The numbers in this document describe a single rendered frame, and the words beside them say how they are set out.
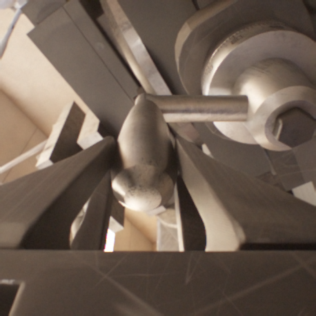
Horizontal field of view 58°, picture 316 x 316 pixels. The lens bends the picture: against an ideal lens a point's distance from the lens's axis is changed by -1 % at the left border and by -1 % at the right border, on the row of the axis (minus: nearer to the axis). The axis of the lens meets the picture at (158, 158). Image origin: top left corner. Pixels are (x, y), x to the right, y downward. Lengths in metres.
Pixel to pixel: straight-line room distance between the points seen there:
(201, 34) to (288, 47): 0.05
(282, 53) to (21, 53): 3.97
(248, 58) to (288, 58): 0.02
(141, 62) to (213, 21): 0.10
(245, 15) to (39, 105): 4.15
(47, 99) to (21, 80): 0.40
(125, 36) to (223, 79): 0.13
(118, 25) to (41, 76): 3.85
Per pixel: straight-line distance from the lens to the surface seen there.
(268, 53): 0.17
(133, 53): 0.27
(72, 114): 0.50
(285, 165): 0.30
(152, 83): 0.27
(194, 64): 0.20
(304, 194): 0.61
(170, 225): 0.79
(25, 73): 4.17
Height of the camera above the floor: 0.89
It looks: 17 degrees up
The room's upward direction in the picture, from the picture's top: 116 degrees counter-clockwise
